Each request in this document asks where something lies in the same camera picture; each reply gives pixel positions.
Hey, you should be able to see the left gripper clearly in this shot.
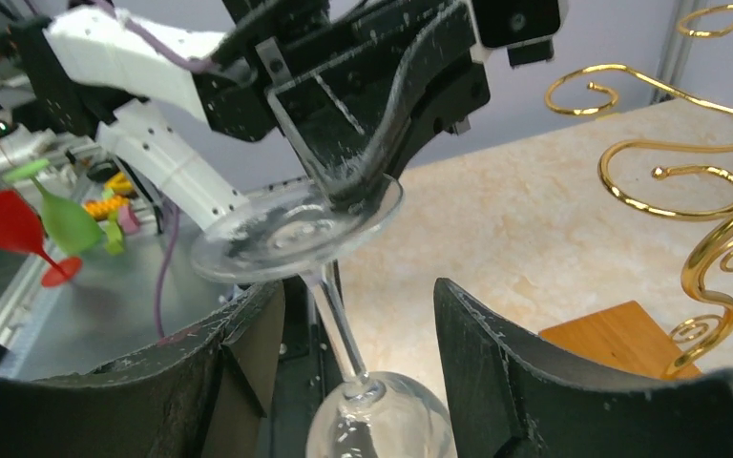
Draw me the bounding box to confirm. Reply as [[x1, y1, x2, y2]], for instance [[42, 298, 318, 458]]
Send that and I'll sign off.
[[198, 1, 491, 206]]

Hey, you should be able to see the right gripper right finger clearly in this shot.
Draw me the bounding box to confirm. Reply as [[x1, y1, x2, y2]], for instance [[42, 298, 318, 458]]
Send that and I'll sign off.
[[433, 278, 733, 457]]

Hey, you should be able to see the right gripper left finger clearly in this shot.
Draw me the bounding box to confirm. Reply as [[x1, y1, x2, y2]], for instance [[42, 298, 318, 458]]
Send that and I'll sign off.
[[0, 281, 284, 457]]

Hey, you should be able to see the clear back wine glass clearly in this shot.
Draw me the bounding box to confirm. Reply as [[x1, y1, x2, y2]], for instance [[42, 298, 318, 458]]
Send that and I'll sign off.
[[192, 177, 456, 457]]

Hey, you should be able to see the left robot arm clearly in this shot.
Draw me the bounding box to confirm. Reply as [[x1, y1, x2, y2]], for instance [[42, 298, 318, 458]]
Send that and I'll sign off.
[[2, 1, 490, 228]]

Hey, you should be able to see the green plastic wine glass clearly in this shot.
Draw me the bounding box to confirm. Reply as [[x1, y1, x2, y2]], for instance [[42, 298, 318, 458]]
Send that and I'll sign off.
[[2, 158, 104, 255]]

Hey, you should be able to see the red plastic wine glass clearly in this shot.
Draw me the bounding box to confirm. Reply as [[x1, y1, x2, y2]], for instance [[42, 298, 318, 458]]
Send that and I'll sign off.
[[0, 190, 83, 288]]

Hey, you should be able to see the gold wine glass rack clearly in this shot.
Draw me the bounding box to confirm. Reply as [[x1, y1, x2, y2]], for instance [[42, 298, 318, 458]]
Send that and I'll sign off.
[[543, 1, 733, 381]]

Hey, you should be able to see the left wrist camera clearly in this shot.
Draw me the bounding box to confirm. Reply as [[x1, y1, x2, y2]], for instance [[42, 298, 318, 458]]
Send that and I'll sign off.
[[471, 0, 569, 68]]

